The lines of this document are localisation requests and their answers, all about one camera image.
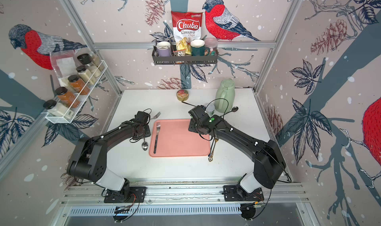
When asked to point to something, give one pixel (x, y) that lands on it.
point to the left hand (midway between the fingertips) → (147, 130)
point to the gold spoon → (210, 159)
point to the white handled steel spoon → (145, 145)
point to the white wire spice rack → (66, 110)
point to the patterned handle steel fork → (158, 126)
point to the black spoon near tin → (188, 103)
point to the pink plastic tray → (174, 140)
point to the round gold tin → (182, 94)
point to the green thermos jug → (226, 90)
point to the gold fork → (210, 158)
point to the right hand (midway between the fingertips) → (191, 125)
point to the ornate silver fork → (156, 116)
